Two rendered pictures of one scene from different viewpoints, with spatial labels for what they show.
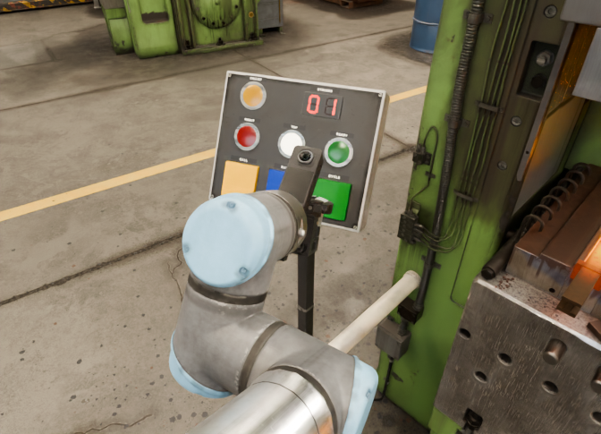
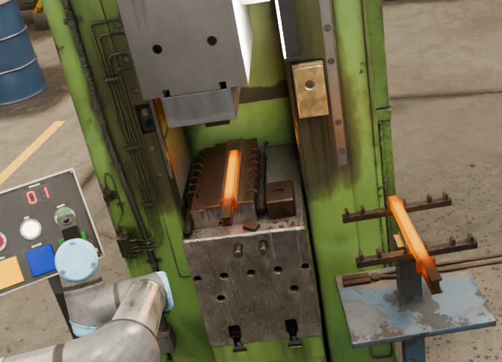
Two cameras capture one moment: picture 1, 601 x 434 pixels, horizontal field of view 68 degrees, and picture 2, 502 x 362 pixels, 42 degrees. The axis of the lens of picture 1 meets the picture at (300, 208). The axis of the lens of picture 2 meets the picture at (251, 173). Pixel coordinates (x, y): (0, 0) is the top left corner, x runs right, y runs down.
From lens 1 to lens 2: 111 cm
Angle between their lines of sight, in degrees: 32
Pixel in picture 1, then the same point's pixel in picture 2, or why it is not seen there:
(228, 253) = (83, 262)
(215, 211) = (67, 249)
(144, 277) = not seen: outside the picture
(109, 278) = not seen: outside the picture
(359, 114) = (65, 188)
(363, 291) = not seen: hidden behind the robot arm
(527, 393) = (245, 286)
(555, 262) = (212, 207)
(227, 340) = (101, 298)
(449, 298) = (179, 277)
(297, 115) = (25, 210)
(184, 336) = (81, 313)
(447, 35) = (86, 119)
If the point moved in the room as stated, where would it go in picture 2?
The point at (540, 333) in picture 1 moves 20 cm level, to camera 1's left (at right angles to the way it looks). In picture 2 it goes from (228, 246) to (177, 281)
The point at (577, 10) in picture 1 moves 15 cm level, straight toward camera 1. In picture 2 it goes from (149, 94) to (153, 114)
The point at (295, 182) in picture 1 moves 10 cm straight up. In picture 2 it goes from (71, 235) to (58, 201)
